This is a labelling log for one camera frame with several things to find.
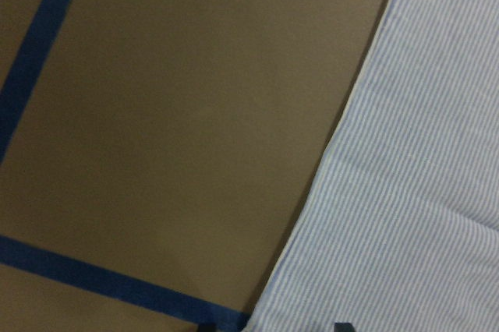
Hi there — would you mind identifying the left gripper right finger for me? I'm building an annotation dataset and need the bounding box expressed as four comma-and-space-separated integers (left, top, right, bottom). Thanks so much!
334, 322, 354, 332

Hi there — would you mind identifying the blue striped button shirt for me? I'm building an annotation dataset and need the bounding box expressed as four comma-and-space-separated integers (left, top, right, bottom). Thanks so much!
246, 0, 498, 331

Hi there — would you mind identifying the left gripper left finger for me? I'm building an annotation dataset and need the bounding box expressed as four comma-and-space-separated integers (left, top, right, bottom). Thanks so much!
198, 323, 217, 332

